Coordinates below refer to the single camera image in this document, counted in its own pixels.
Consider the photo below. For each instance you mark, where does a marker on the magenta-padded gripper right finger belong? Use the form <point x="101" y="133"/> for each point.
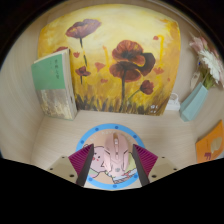
<point x="146" y="163"/>

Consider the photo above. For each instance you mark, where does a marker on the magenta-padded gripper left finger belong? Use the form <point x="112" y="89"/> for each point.
<point x="80" y="163"/>

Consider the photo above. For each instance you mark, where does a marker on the pink computer mouse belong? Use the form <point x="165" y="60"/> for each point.
<point x="116" y="154"/>

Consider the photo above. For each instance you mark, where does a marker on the round cartoon mouse pad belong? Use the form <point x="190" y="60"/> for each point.
<point x="100" y="133"/>

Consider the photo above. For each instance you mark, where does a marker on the small white object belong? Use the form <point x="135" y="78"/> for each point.
<point x="173" y="102"/>

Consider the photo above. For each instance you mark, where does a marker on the orange booklet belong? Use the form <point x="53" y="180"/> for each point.
<point x="212" y="143"/>

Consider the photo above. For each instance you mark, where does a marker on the mint green vase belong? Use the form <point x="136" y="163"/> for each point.
<point x="193" y="104"/>

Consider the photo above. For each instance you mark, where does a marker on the green cover book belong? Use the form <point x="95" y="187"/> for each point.
<point x="55" y="85"/>

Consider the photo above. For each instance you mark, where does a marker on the poppy flower painting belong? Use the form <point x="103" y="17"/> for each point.
<point x="123" y="60"/>

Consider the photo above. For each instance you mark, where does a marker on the pink and white flower bouquet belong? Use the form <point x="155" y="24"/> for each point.
<point x="210" y="61"/>

